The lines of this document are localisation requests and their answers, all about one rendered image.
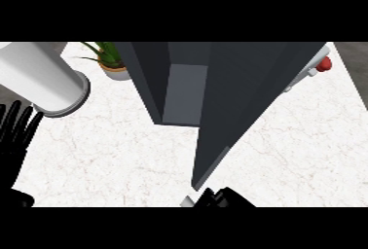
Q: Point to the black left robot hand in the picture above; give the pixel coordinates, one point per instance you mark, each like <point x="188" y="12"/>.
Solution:
<point x="11" y="152"/>

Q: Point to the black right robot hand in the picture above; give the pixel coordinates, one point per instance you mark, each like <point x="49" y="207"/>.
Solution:
<point x="222" y="199"/>

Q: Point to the dark grey cabinet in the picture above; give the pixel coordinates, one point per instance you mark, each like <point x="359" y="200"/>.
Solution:
<point x="179" y="84"/>

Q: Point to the white cylinder with grey rim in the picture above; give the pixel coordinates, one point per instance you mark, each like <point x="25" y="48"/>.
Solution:
<point x="39" y="76"/>

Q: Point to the pale grey plant pot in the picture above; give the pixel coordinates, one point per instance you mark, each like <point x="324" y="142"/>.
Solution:
<point x="116" y="73"/>

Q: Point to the green plant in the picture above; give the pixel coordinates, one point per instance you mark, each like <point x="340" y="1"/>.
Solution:
<point x="110" y="53"/>

